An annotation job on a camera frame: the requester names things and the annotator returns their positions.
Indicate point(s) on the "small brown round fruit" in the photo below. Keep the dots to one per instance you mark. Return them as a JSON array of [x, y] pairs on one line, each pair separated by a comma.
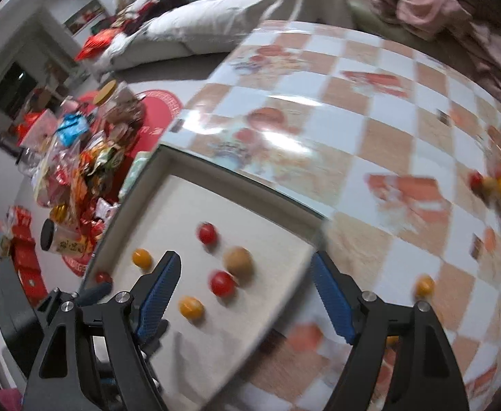
[[238, 264], [489, 187]]

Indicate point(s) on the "white grey bedding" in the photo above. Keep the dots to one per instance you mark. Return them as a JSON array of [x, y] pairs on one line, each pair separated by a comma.
[[233, 8]]

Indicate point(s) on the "yellow cherry tomato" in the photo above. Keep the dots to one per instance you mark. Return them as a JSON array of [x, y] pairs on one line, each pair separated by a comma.
[[191, 308], [391, 341], [141, 259], [424, 286]]

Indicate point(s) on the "pile of snack packets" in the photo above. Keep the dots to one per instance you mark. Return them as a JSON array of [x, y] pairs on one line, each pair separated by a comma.
[[83, 158]]

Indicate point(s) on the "wall poster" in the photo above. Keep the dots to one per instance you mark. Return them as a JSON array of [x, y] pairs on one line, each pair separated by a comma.
[[83, 17]]

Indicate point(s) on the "checkered plastic tablecloth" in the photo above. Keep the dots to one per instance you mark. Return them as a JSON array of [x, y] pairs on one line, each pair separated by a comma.
[[383, 107]]

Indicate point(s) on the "stack of red boxes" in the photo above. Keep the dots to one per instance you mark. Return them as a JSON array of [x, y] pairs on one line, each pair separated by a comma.
[[23, 252]]

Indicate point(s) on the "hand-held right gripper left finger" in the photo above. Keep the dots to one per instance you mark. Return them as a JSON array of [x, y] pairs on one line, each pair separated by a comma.
[[158, 295]]

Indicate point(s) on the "red snack bag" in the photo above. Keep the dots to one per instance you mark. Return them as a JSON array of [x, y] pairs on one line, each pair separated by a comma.
[[96, 45]]

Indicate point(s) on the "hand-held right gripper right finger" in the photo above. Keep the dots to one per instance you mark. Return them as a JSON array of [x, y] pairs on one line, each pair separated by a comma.
[[334, 299]]

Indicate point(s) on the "grey tray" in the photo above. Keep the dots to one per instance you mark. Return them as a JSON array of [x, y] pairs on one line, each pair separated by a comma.
[[216, 197]]

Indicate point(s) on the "red cherry tomato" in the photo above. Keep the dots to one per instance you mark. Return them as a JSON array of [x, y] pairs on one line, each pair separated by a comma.
[[103, 278], [222, 284], [207, 233], [475, 180]]

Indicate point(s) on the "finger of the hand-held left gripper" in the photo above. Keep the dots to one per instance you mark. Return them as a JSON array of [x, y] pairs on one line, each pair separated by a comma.
[[94, 294]]

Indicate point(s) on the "olive sofa cushion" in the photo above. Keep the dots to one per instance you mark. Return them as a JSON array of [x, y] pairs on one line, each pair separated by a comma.
[[370, 19]]

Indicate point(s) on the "pink blanket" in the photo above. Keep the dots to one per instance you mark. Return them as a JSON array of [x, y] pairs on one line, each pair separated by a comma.
[[438, 4]]

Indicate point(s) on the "jar with yellow lid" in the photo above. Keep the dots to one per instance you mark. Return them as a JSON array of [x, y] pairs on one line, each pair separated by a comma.
[[106, 93]]

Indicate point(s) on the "bottle with black lid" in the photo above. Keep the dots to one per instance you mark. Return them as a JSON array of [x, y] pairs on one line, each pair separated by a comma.
[[64, 239]]

